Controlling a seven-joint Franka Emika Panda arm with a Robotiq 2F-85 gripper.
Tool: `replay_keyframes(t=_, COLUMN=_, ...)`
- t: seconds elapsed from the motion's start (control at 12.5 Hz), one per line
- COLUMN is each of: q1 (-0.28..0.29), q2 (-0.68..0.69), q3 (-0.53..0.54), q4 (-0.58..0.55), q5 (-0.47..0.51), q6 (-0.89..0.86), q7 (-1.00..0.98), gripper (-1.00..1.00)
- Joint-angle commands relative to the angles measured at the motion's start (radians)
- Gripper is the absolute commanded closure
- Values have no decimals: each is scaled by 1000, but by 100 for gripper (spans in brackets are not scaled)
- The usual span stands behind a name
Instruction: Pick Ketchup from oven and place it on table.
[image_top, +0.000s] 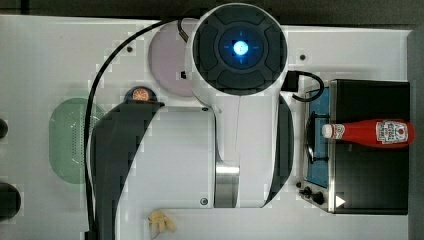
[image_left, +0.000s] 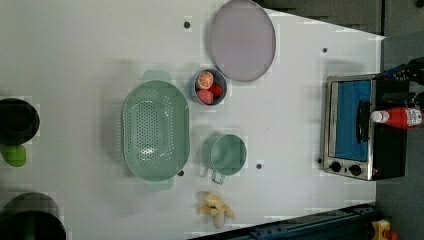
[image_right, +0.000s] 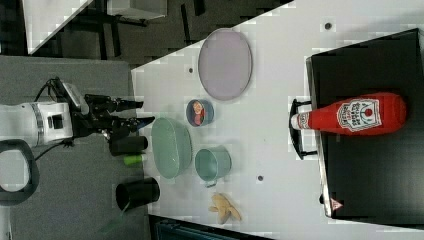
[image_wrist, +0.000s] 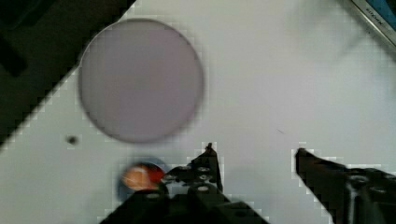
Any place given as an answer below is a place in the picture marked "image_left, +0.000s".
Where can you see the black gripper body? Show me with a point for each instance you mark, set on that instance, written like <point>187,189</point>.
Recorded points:
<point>412,71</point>

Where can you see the red ketchup bottle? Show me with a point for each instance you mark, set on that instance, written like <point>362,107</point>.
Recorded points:
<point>398,117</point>

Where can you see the grey round plate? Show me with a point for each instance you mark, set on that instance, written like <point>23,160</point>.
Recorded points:
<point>242,40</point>

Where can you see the red tomato toy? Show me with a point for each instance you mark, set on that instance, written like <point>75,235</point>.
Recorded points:
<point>216,90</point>

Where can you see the green mug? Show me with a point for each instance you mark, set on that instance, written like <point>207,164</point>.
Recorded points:
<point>224,155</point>

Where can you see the orange slice toy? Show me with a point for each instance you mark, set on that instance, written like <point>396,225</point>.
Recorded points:
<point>205,80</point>

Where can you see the red strawberry toy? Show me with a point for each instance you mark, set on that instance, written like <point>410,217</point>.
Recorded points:
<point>205,96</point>

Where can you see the peeled banana toy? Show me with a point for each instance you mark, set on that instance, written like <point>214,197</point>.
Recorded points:
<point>214,206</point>

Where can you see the green perforated colander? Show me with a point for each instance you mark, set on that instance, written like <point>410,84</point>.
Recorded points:
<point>156,130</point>

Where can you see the green small object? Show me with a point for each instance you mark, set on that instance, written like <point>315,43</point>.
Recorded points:
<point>15,155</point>

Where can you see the blue metal frame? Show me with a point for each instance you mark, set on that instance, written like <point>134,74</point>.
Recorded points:
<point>350,223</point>

